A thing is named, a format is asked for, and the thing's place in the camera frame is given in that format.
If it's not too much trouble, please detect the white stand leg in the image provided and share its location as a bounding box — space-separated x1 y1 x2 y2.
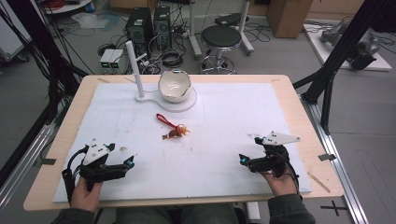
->
237 0 255 57
188 0 204 61

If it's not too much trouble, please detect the person's right hand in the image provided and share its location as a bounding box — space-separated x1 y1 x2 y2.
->
261 169 299 198

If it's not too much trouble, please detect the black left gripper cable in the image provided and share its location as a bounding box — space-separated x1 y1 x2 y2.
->
61 145 91 204

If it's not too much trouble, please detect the grey robot equipment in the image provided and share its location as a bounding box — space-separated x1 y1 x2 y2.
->
319 21 381 72

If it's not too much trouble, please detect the black computer tower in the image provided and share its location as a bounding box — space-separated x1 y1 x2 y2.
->
125 7 154 53
152 5 173 50

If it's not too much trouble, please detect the coiled black cable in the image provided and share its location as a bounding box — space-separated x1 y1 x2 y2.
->
161 49 185 68

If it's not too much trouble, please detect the black metal frame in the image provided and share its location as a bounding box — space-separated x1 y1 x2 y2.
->
0 0 90 188
291 0 396 135

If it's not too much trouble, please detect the grey power supply unit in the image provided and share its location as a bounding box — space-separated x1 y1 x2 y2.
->
109 49 126 72
99 49 116 72

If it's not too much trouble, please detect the red small tool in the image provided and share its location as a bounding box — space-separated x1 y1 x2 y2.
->
155 113 191 141

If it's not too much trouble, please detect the silver aluminium rail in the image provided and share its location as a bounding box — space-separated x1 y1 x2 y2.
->
300 93 371 224
0 123 58 213

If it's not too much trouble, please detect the black round stool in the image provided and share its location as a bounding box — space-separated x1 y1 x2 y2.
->
199 24 244 76

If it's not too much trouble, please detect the thin wooden stick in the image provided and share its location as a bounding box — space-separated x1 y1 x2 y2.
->
306 171 332 194

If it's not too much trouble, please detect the white eggshell-shaped bowl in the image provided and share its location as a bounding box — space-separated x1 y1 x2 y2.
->
157 68 192 104

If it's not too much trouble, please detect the clear plastic bag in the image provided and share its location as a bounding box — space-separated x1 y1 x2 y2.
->
71 11 110 31

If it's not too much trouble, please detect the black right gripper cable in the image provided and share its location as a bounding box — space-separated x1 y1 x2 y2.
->
273 152 301 196

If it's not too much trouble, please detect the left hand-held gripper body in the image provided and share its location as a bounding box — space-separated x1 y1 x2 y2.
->
78 139 127 191

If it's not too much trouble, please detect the person's left hand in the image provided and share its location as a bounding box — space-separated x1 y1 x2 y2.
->
70 176 105 214

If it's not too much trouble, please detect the white floor platform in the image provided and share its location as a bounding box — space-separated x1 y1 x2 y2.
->
303 22 393 73

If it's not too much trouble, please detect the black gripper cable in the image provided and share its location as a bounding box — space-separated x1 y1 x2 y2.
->
273 152 301 196
61 145 91 204

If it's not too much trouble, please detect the brown cardboard box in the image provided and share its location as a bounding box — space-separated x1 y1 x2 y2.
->
266 0 314 39

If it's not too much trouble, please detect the white post stand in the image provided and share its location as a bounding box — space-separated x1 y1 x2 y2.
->
125 40 198 113

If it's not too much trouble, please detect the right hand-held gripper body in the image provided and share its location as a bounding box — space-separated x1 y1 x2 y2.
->
247 131 302 179

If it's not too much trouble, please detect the white foam board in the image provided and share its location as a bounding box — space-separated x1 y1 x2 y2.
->
52 81 313 203

